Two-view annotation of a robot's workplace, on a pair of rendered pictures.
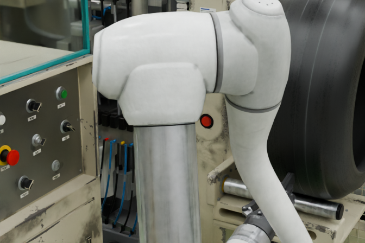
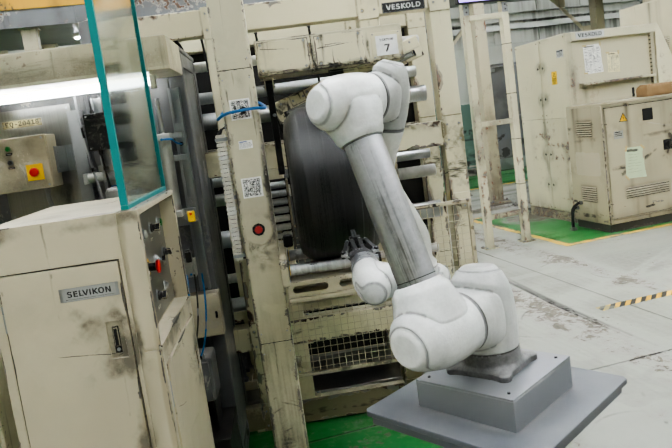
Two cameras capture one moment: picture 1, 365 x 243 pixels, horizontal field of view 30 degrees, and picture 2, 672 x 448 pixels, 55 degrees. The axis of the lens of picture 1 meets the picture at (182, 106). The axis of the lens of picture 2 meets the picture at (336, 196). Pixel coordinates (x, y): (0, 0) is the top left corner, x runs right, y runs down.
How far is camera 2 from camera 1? 1.08 m
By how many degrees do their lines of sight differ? 35
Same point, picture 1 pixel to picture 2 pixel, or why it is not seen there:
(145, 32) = (349, 79)
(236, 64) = (394, 95)
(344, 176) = not seen: hidden behind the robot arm
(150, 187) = (378, 173)
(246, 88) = (397, 113)
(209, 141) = (264, 245)
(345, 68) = not seen: hidden behind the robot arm
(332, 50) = not seen: hidden behind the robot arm
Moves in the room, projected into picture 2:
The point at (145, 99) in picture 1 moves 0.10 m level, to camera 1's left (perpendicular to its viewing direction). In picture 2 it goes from (363, 117) to (329, 122)
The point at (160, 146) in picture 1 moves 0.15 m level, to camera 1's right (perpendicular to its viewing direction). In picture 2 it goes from (376, 146) to (421, 139)
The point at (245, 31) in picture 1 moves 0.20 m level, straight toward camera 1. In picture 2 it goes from (393, 76) to (442, 65)
